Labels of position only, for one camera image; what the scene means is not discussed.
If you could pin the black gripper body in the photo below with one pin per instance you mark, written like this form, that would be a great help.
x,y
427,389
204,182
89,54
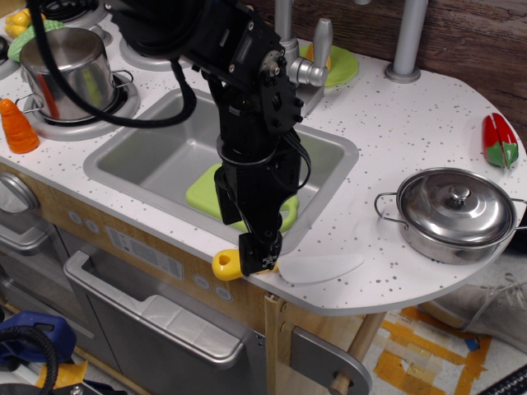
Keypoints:
x,y
252,187

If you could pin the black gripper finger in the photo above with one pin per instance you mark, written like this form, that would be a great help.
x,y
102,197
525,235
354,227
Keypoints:
x,y
256,256

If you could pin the yellow-handled white toy knife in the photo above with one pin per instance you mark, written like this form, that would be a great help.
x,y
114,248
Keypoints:
x,y
298,270

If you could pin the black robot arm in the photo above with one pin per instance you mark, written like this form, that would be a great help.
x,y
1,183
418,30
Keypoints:
x,y
243,62

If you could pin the grey toy sink basin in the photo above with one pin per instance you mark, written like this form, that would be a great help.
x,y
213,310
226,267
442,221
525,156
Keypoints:
x,y
157,166

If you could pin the silver toy faucet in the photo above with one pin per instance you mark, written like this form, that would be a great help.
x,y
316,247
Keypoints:
x,y
308,75

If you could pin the green plate with corn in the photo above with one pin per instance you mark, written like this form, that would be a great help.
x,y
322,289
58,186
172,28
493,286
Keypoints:
x,y
342,66

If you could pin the grey oven door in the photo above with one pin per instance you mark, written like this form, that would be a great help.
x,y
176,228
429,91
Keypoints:
x,y
165,341

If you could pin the grey support pole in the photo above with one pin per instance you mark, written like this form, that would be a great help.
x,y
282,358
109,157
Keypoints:
x,y
404,69

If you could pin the steel pan with lid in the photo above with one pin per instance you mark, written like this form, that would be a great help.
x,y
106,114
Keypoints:
x,y
453,215

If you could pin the tall steel pot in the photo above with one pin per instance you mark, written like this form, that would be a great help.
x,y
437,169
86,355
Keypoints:
x,y
81,59

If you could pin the orange toy carrot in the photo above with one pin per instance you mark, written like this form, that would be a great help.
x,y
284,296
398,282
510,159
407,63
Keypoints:
x,y
21,137

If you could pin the red green toy pepper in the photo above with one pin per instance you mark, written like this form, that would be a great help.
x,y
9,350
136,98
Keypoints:
x,y
499,144

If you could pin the white sneaker shoe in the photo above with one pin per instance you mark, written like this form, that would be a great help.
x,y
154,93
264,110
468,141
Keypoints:
x,y
497,311

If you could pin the blue clamp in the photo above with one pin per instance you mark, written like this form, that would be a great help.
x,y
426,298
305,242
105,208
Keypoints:
x,y
37,338

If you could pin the green toy lettuce leaf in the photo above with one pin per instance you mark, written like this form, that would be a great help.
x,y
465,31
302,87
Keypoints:
x,y
22,35

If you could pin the yellow toy pepper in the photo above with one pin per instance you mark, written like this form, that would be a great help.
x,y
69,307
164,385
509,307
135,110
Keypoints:
x,y
18,22

